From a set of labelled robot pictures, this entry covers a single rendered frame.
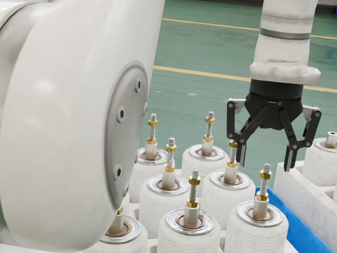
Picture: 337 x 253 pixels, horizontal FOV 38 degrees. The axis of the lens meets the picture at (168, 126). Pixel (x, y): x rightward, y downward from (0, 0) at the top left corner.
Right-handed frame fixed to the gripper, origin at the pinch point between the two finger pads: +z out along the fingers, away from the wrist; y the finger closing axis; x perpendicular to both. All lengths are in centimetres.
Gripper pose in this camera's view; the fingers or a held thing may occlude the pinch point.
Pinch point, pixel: (265, 159)
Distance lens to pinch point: 76.1
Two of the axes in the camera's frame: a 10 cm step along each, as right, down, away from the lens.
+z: -0.7, 9.3, 3.6
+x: -1.2, 3.5, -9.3
